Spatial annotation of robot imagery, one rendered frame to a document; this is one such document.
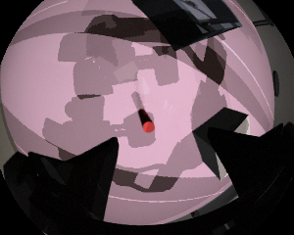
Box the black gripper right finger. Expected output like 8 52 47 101
207 122 283 197

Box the red peg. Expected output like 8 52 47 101
138 110 155 132

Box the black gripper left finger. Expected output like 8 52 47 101
28 137 120 220

